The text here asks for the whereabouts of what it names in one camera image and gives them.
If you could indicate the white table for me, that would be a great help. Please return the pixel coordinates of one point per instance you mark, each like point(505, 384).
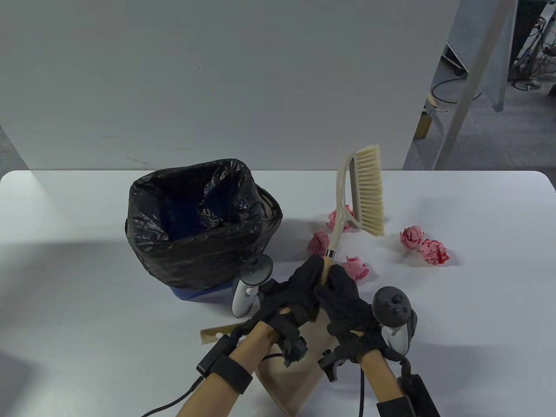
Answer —
point(65, 282)

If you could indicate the person's left hand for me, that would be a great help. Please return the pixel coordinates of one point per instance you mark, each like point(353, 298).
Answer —
point(286, 295)

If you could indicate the person's right forearm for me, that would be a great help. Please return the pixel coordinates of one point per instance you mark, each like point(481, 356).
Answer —
point(382, 373)

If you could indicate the grey metal stand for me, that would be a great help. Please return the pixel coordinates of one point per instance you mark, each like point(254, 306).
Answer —
point(464, 104)

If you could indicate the blue recycling bin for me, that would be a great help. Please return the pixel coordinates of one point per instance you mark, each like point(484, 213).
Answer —
point(195, 295)

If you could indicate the group of pink paper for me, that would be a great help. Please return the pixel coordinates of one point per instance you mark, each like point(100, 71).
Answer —
point(412, 236)

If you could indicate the small wooden block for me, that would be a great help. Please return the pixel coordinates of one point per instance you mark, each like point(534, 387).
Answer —
point(422, 126)

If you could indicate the person's right hand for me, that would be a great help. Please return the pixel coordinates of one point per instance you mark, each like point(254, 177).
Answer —
point(347, 304)

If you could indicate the white partition board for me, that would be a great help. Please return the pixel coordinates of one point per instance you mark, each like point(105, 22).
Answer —
point(217, 87)

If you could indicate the beige plastic dustpan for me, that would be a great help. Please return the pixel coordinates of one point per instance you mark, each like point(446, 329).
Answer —
point(299, 386)

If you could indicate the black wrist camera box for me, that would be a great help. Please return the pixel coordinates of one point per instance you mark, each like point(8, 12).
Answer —
point(419, 395)
point(215, 356)

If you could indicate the person's left forearm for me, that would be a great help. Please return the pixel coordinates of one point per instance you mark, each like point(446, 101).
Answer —
point(256, 343)

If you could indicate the grey handheld controller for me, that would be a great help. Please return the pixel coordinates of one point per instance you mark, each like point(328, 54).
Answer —
point(393, 306)
point(256, 269)

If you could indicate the black plastic garbage bag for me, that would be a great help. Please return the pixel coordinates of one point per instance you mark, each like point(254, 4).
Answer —
point(195, 260)

